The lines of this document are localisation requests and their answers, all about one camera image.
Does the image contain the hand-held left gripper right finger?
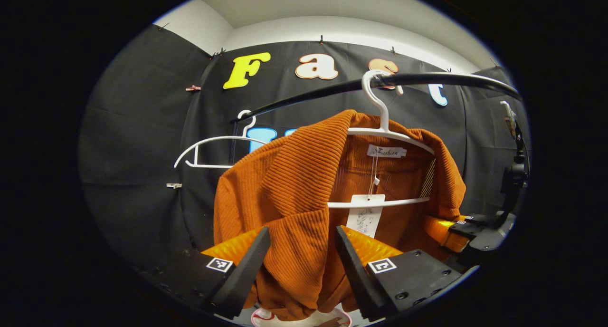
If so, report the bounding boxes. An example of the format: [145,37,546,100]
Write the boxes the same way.
[335,225,479,321]

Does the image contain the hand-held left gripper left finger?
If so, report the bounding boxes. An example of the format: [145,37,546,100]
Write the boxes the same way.
[135,226,271,319]

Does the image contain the white laundry hamper red trim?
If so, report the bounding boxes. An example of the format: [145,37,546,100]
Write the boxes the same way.
[250,307,353,327]

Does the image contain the orange corduroy jacket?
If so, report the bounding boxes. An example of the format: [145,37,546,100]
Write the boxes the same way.
[213,109,467,322]

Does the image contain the white plastic hanger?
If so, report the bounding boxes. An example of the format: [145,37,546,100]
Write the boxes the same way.
[327,70,436,210]
[173,110,266,169]

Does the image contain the black clothes rack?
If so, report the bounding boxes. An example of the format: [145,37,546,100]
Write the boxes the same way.
[230,72,522,168]

